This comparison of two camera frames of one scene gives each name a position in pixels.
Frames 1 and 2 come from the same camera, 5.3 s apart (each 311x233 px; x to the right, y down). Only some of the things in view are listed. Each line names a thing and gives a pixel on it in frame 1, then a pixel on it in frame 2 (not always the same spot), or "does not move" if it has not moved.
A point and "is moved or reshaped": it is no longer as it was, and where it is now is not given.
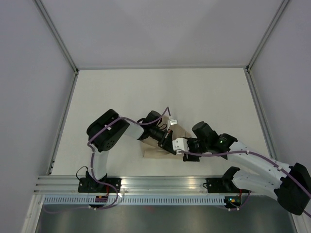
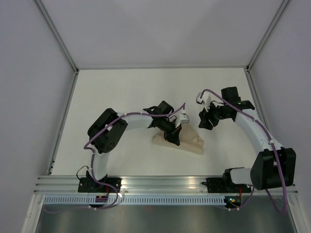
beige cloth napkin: x=150 y=148 is moved or reshaped
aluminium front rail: x=132 y=185 does not move
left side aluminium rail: x=76 y=74 does not move
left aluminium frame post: x=41 y=5 does not move
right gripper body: x=196 y=145 to x=214 y=114
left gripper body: x=162 y=137 to x=168 y=128
